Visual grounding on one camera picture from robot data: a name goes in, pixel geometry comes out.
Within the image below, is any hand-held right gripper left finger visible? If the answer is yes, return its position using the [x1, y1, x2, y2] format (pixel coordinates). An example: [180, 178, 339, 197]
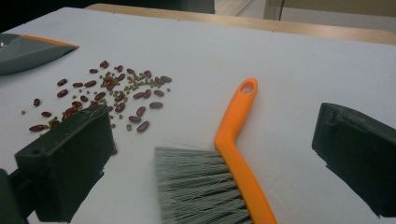
[13, 104, 115, 223]

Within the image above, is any wooden table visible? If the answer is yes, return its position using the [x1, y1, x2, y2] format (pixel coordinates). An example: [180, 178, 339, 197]
[85, 3, 396, 46]

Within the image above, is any orange brush with grey bristles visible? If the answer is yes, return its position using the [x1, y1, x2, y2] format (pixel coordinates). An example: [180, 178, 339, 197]
[154, 77, 278, 224]

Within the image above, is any dark grey cabinet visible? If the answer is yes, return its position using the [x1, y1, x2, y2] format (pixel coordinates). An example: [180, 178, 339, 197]
[83, 0, 216, 15]

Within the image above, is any pile of red kidney beans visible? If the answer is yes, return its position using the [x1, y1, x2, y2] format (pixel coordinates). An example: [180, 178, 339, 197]
[28, 60, 173, 156]

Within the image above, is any white table cover board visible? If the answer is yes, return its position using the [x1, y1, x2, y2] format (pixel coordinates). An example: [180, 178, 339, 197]
[0, 7, 396, 224]

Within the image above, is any grey dustpan with orange edge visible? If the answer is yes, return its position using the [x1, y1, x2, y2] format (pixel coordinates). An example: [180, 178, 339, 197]
[0, 33, 80, 77]

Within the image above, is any pile of green mung beans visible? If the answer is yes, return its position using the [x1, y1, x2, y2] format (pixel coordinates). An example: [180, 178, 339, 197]
[21, 70, 172, 132]

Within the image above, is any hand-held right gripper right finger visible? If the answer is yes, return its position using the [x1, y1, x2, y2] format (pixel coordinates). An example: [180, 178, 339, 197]
[311, 102, 396, 218]

